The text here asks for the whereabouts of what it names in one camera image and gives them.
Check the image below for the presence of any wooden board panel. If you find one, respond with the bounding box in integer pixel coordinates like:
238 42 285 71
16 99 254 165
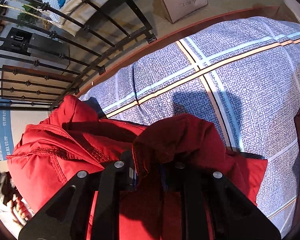
0 65 72 103

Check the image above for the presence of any blue white wall poster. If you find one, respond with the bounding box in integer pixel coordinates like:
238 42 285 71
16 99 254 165
0 110 14 161

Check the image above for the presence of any red hooded jacket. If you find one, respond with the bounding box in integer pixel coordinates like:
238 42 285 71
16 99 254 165
7 95 268 239

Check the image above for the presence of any white sofa bed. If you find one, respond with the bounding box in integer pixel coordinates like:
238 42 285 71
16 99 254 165
40 0 133 37

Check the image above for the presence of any blue plaid bed sheet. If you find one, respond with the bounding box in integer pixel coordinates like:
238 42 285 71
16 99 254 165
80 17 300 236

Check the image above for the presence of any black iron bed footboard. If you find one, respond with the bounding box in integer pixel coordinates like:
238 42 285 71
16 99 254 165
0 0 157 111

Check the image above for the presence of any black box on floor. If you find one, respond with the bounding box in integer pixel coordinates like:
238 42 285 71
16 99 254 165
0 28 70 65

